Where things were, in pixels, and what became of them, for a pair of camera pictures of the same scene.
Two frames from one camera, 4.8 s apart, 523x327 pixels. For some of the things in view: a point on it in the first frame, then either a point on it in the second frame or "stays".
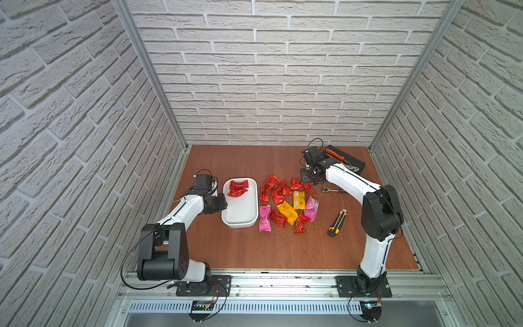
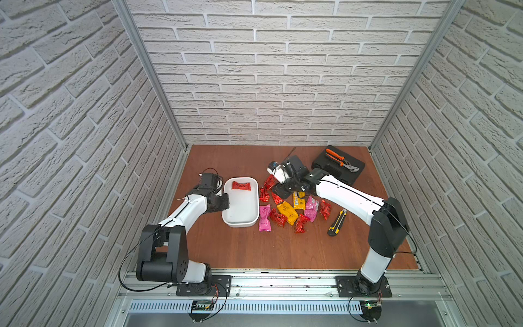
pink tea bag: (265, 222) stays
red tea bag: (263, 196) stays
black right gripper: (304, 176) to (280, 190)
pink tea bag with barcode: (312, 208) stays
